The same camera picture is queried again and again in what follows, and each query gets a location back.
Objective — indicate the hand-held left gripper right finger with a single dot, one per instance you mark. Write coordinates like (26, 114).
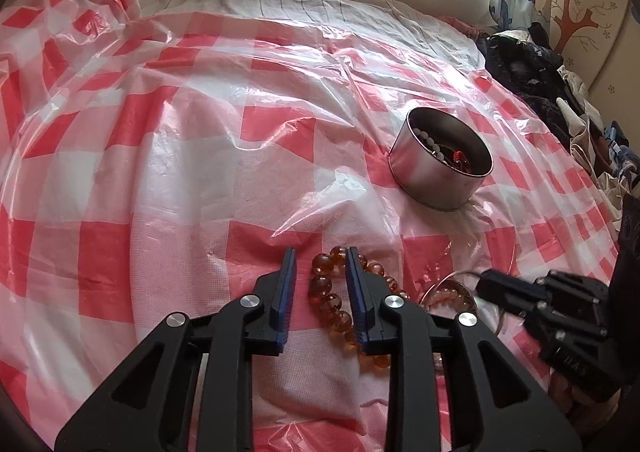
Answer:
(356, 302)

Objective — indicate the red checkered plastic sheet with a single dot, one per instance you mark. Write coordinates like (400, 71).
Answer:
(200, 157)

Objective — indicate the round metal tin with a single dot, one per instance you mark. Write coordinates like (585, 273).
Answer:
(430, 182)

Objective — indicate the orange tree wall sticker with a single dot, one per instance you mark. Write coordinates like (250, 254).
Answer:
(572, 17)

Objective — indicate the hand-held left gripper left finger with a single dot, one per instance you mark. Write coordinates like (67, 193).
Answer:
(286, 302)

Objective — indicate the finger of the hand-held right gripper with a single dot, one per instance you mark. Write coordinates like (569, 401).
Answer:
(505, 287)
(542, 322)

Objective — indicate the dark puffy jacket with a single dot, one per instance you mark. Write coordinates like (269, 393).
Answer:
(520, 72)

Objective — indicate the person's right hand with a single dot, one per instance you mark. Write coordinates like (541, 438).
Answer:
(570, 394)

